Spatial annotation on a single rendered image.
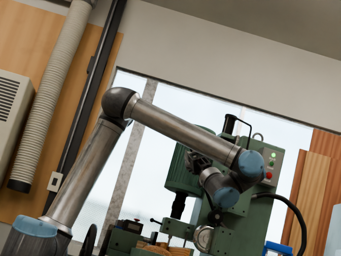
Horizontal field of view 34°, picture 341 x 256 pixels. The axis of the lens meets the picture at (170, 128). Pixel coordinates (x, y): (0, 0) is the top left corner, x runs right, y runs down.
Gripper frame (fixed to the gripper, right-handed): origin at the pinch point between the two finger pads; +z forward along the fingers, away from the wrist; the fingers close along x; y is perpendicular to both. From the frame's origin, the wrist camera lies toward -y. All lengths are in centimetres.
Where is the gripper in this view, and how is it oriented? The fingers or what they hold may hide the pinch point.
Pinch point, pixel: (188, 154)
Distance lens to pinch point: 236.1
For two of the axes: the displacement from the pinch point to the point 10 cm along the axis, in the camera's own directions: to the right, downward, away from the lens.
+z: -3.9, -4.6, 8.0
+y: -1.1, -8.4, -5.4
